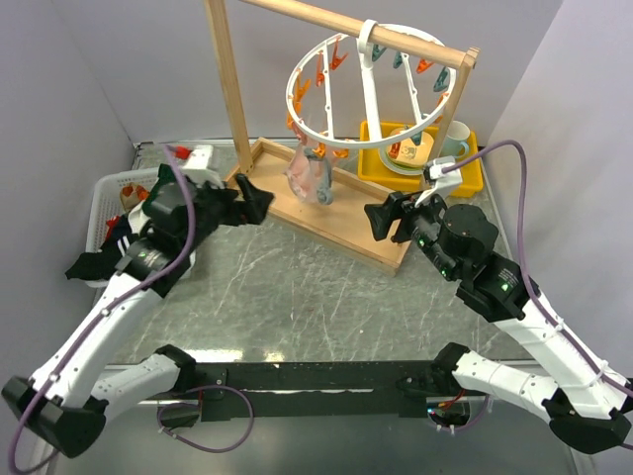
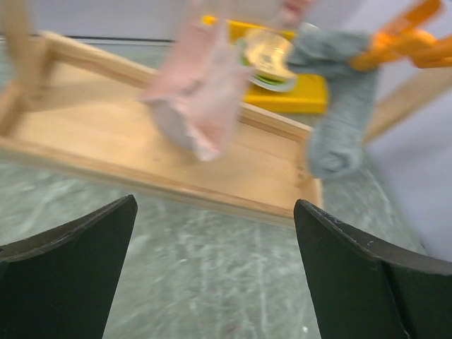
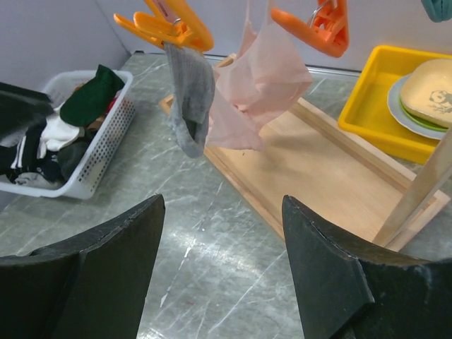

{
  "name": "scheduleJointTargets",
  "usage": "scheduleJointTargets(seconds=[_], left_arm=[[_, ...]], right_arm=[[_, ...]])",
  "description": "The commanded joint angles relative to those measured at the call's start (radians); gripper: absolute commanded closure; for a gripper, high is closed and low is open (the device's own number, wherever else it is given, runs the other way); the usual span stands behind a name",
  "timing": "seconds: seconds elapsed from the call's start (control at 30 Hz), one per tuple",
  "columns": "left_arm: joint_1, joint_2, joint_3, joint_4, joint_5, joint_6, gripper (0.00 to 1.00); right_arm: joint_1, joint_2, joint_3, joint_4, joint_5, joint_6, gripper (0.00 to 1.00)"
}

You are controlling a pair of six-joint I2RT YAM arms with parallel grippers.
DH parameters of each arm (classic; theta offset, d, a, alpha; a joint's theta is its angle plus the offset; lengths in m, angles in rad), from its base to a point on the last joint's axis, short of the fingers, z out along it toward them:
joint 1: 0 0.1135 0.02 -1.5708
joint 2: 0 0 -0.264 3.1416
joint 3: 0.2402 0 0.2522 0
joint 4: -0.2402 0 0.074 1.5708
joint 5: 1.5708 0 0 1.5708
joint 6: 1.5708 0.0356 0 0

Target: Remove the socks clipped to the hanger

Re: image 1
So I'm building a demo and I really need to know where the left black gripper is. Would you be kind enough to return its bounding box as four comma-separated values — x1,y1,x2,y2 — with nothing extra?
182,172,273,251

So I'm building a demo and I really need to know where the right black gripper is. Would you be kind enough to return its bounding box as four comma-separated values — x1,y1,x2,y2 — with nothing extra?
362,184,461,280

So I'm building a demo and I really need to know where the white small sock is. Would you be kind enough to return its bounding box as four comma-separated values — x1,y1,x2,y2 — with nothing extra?
127,203,148,235

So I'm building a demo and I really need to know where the black white striped sock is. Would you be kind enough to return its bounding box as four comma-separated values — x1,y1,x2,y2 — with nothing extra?
64,234,139,281

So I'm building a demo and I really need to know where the dark green dotted sock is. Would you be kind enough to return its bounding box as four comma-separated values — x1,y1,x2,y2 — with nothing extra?
146,163,177,203

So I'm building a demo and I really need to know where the orange sock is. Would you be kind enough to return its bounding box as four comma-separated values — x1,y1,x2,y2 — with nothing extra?
136,186,149,201

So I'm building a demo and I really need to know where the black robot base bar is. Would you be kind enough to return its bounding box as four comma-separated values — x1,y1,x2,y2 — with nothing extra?
136,359,491,422

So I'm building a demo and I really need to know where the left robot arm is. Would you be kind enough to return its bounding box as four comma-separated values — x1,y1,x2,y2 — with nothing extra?
2,174,274,458

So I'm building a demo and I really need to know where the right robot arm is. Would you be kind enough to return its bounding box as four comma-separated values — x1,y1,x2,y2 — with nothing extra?
364,192,632,454

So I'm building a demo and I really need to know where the white round clip hanger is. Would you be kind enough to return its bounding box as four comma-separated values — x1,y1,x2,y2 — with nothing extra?
286,20,458,150

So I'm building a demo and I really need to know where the yellow plastic tray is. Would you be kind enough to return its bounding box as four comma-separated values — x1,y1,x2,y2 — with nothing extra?
357,121,484,198

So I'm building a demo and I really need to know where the pink sheer sock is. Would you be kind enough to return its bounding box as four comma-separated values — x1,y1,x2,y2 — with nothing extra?
284,113,324,204

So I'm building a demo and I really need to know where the yellow bowl on plates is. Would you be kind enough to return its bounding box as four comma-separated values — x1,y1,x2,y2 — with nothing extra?
379,132,434,176

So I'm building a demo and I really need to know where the pale green mug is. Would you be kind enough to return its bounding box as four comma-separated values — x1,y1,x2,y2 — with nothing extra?
440,121,471,159

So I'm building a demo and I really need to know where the argyle tan sock in basket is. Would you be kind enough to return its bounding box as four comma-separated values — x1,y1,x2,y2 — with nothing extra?
119,183,144,213

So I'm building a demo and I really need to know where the red sock in basket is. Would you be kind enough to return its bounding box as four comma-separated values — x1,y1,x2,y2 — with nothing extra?
105,215,128,241

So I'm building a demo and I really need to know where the white plastic laundry basket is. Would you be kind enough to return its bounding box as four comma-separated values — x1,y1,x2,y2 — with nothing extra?
80,166,159,288

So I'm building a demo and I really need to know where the orange clothes clip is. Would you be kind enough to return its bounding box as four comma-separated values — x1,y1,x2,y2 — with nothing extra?
328,37,348,71

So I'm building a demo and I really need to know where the wooden hanger rack frame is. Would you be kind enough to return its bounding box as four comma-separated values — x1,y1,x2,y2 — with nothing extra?
205,1,480,275

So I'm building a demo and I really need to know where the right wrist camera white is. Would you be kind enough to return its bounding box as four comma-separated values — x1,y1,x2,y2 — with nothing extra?
414,156,463,208

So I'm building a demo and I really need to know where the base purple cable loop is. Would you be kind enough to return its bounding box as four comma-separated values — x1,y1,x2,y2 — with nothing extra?
156,384,255,453

